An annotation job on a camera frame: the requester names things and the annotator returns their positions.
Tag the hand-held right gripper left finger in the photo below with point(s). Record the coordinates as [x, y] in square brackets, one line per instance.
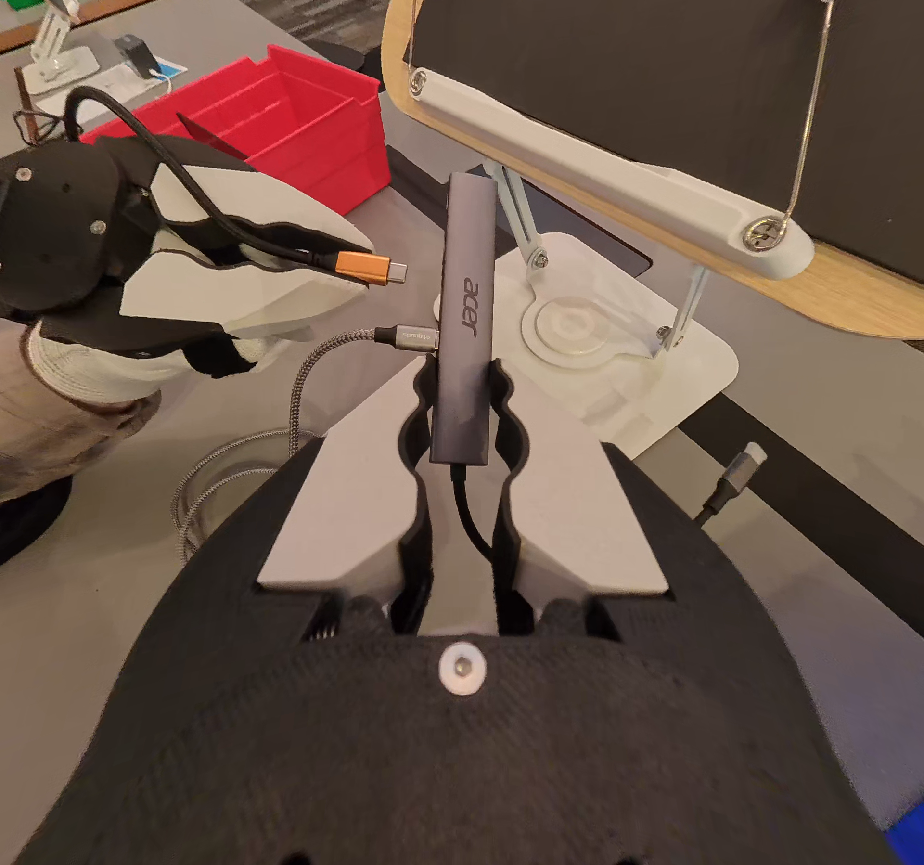
[339, 511]

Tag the person's left forearm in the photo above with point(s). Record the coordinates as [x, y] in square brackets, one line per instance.
[43, 432]

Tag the printed paper leaflet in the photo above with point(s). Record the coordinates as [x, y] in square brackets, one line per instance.
[170, 71]

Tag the red plastic bin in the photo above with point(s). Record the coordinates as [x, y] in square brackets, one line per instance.
[303, 128]

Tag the person's left hand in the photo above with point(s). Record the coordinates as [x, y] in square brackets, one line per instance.
[94, 374]

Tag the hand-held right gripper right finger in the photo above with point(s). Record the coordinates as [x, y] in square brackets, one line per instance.
[585, 518]

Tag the metal stand bracket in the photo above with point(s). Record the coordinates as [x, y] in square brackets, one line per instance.
[520, 215]
[686, 309]

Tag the black bin divider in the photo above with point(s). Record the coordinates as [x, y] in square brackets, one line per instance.
[209, 136]

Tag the black textured pad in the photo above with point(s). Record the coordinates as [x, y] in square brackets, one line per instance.
[29, 518]

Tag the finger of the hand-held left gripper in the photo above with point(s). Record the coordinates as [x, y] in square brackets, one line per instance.
[252, 197]
[216, 298]

